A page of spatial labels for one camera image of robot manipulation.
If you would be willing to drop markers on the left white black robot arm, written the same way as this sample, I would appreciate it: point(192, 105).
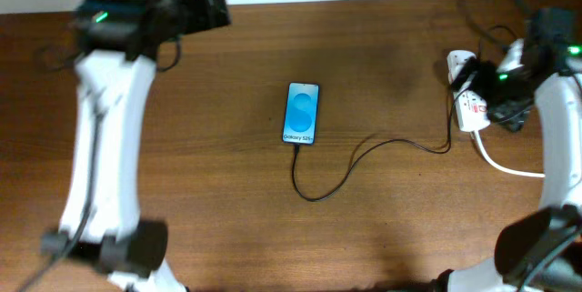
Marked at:
point(118, 42)

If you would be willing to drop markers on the white power strip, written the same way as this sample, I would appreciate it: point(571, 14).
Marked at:
point(471, 108)

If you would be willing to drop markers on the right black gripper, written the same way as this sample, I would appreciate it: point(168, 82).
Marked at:
point(506, 119)

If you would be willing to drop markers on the blue screen Galaxy smartphone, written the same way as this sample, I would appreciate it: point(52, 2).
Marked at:
point(301, 114)

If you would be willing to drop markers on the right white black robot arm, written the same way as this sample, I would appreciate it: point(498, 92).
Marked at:
point(542, 251)

